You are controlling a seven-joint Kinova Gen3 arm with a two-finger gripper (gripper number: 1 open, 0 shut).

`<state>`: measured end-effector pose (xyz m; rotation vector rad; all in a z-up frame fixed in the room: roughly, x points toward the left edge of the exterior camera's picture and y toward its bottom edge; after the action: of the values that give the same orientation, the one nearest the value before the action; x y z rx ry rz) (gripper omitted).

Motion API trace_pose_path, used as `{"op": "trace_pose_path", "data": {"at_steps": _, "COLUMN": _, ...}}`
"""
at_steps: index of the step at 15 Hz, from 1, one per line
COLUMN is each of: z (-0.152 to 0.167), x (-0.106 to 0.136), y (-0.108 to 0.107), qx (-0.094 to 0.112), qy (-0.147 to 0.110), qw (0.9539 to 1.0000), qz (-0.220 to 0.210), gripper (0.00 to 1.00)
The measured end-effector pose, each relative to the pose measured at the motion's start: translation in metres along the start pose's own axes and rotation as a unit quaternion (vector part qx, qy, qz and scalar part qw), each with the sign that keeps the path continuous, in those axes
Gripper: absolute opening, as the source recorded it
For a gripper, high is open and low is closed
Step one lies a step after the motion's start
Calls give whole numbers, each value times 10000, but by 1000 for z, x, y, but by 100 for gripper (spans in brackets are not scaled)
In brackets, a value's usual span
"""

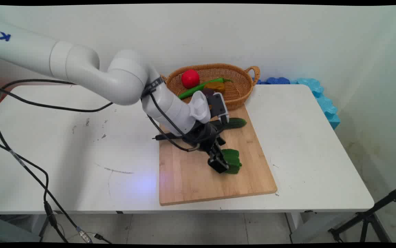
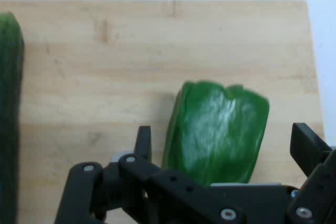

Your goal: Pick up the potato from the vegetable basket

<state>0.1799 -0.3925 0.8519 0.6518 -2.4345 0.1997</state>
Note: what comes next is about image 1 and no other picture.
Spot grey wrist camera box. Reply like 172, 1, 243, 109
206, 91, 230, 125

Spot dark green cucumber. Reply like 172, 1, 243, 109
152, 117, 248, 142

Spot silver cable plug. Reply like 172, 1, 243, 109
77, 227, 94, 243

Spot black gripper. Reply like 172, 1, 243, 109
188, 121, 230, 174

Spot black hanging cable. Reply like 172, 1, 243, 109
0, 79, 114, 113

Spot dark blue foam piece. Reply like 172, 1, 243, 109
255, 77, 291, 85

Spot light blue foam piece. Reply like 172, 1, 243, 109
290, 78, 341, 130

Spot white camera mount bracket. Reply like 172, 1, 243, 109
189, 90, 213, 124

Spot black strap on arm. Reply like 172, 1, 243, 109
141, 76, 164, 100

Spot white table leg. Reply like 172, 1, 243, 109
285, 211, 356, 244

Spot wooden cutting board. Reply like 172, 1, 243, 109
159, 105, 278, 206

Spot red toy tomato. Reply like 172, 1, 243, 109
181, 69, 200, 89

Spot black tripod stand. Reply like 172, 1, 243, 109
328, 183, 396, 244

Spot long green chili pepper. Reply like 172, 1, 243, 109
178, 78, 233, 100

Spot woven wicker basket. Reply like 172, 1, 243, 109
161, 63, 261, 114

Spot black cable to floor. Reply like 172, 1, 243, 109
0, 89, 94, 244

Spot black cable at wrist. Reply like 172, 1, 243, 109
141, 92, 201, 153

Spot green bell pepper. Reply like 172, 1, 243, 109
221, 148, 243, 175

